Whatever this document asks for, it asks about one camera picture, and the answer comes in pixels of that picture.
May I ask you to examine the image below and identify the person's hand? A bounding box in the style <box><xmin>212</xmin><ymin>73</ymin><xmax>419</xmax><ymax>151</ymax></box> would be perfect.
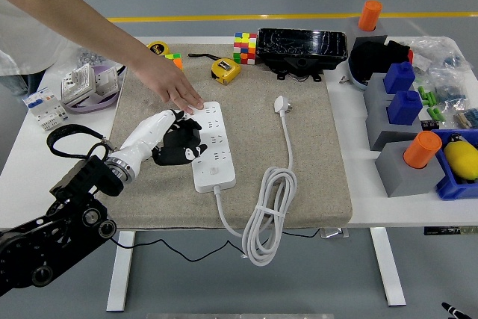
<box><xmin>128</xmin><ymin>52</ymin><xmax>205</xmax><ymax>116</ymax></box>

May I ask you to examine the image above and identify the white wall switch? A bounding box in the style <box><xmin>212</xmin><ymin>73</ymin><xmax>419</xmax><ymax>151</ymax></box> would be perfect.
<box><xmin>95</xmin><ymin>66</ymin><xmax>120</xmax><ymax>96</ymax></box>

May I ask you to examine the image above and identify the clear bag with white label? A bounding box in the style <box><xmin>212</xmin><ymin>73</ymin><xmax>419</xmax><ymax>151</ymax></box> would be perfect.
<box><xmin>409</xmin><ymin>40</ymin><xmax>434</xmax><ymax>73</ymax></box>

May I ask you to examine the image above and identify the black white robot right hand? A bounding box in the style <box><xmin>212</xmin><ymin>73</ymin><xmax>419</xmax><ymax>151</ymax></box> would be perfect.
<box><xmin>441</xmin><ymin>302</ymin><xmax>474</xmax><ymax>319</ymax></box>

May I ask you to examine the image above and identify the white wall socket stack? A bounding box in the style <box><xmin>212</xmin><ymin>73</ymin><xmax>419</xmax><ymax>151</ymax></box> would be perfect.
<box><xmin>60</xmin><ymin>64</ymin><xmax>96</xmax><ymax>107</ymax></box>

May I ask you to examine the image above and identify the yellow tape measure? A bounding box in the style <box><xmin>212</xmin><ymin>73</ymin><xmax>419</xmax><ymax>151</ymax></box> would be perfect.
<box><xmin>116</xmin><ymin>41</ymin><xmax>171</xmax><ymax>75</ymax></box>
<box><xmin>187</xmin><ymin>52</ymin><xmax>242</xmax><ymax>86</ymax></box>

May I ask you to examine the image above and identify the blue plastic bin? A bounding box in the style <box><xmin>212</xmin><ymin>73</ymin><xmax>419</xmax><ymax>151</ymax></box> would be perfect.
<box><xmin>431</xmin><ymin>128</ymin><xmax>478</xmax><ymax>201</ymax></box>

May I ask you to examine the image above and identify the yellow toy fruit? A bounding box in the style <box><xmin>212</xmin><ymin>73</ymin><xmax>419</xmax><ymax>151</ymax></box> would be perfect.
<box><xmin>443</xmin><ymin>132</ymin><xmax>478</xmax><ymax>181</ymax></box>

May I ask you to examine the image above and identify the colourful puzzle cube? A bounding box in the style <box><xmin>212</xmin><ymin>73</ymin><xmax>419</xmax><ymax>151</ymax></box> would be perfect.
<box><xmin>233</xmin><ymin>31</ymin><xmax>258</xmax><ymax>66</ymax></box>
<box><xmin>164</xmin><ymin>53</ymin><xmax>184</xmax><ymax>70</ymax></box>

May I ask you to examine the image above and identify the person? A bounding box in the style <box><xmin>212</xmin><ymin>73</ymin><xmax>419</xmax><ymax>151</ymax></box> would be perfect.
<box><xmin>0</xmin><ymin>0</ymin><xmax>70</xmax><ymax>96</ymax></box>

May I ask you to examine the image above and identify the white circuit breaker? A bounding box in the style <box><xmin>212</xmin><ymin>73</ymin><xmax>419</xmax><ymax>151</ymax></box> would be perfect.
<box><xmin>22</xmin><ymin>86</ymin><xmax>70</xmax><ymax>132</ymax></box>

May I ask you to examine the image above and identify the light blue bowl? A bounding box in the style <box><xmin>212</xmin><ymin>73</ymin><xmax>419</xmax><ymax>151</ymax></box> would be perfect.
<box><xmin>347</xmin><ymin>57</ymin><xmax>369</xmax><ymax>91</ymax></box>

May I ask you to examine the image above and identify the black plug adapter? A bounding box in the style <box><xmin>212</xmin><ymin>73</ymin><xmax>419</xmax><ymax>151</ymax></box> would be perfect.
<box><xmin>164</xmin><ymin>117</ymin><xmax>203</xmax><ymax>148</ymax></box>

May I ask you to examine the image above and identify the black device with cracked screen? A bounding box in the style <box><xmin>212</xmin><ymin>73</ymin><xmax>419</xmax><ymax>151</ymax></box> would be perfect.
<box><xmin>256</xmin><ymin>27</ymin><xmax>348</xmax><ymax>83</ymax></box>

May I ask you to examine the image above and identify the black label strip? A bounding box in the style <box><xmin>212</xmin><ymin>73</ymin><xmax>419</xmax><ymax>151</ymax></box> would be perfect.
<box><xmin>423</xmin><ymin>226</ymin><xmax>478</xmax><ymax>236</ymax></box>

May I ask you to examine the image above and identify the orange cylinder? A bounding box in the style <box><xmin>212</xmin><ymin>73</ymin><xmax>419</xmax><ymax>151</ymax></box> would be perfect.
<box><xmin>357</xmin><ymin>0</ymin><xmax>383</xmax><ymax>32</ymax></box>
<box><xmin>402</xmin><ymin>131</ymin><xmax>443</xmax><ymax>169</ymax></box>

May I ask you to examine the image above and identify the clear bag of blue parts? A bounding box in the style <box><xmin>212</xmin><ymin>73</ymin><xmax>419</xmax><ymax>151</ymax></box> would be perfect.
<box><xmin>429</xmin><ymin>37</ymin><xmax>474</xmax><ymax>77</ymax></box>

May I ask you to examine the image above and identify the white power strip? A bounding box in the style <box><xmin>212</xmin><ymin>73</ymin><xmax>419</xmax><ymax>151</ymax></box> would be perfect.
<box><xmin>184</xmin><ymin>100</ymin><xmax>237</xmax><ymax>193</ymax></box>

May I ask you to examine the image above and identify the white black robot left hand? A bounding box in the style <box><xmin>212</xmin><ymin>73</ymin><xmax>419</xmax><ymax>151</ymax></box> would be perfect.
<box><xmin>111</xmin><ymin>108</ymin><xmax>208</xmax><ymax>174</ymax></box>

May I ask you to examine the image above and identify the clear bag of dark parts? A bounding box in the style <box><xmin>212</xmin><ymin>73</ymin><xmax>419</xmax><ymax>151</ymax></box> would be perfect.
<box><xmin>432</xmin><ymin>79</ymin><xmax>470</xmax><ymax>107</ymax></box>

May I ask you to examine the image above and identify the grey-brown mat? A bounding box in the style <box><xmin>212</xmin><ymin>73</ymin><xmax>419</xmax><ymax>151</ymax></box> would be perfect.
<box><xmin>106</xmin><ymin>43</ymin><xmax>354</xmax><ymax>230</ymax></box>

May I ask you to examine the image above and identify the metal bracket under table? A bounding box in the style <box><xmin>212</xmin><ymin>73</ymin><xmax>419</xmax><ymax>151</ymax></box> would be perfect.
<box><xmin>320</xmin><ymin>227</ymin><xmax>350</xmax><ymax>240</ymax></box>

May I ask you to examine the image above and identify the clear bag of grey screws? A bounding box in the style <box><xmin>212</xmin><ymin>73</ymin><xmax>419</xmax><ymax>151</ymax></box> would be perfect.
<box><xmin>76</xmin><ymin>48</ymin><xmax>109</xmax><ymax>68</ymax></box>

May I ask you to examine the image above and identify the white power cord with plug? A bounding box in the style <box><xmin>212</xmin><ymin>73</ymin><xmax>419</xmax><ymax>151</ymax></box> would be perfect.
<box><xmin>211</xmin><ymin>94</ymin><xmax>299</xmax><ymax>267</ymax></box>

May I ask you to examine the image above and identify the clear bag of brown parts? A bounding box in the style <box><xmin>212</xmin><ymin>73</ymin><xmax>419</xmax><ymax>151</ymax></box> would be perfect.
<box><xmin>453</xmin><ymin>108</ymin><xmax>478</xmax><ymax>130</ymax></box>

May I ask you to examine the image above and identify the purple tray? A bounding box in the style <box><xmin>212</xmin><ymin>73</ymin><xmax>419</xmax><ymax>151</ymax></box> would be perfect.
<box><xmin>69</xmin><ymin>64</ymin><xmax>122</xmax><ymax>114</ymax></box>

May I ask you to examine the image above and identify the white table leg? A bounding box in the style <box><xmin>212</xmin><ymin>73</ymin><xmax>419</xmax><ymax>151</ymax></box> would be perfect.
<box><xmin>106</xmin><ymin>231</ymin><xmax>135</xmax><ymax>312</ymax></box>
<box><xmin>369</xmin><ymin>227</ymin><xmax>407</xmax><ymax>307</ymax></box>

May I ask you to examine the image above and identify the blue block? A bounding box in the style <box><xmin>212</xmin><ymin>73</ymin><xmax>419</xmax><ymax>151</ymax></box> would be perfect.
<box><xmin>386</xmin><ymin>90</ymin><xmax>423</xmax><ymax>126</ymax></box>
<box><xmin>383</xmin><ymin>61</ymin><xmax>417</xmax><ymax>95</ymax></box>

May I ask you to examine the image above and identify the black cloth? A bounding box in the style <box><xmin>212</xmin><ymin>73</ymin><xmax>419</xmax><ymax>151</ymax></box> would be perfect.
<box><xmin>350</xmin><ymin>40</ymin><xmax>414</xmax><ymax>83</ymax></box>

